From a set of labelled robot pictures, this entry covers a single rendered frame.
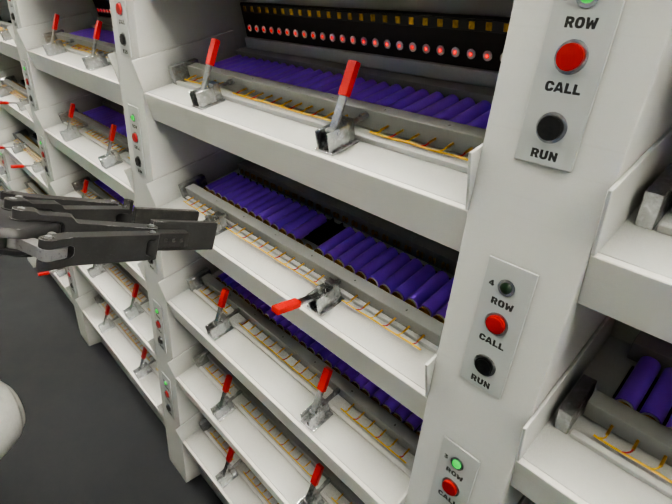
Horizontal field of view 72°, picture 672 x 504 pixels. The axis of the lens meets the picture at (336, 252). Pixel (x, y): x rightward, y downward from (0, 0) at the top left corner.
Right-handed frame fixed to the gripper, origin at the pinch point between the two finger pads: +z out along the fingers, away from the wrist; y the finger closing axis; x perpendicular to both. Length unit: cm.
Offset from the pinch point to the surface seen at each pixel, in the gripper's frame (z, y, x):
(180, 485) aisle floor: 34, 36, 82
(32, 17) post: 11, 105, -19
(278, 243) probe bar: 19.4, 5.5, 4.0
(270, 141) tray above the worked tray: 10.6, 1.2, -10.5
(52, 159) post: 19, 105, 17
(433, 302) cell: 23.0, -18.7, 2.0
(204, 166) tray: 23.6, 35.2, -0.2
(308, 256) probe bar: 19.6, -0.7, 3.5
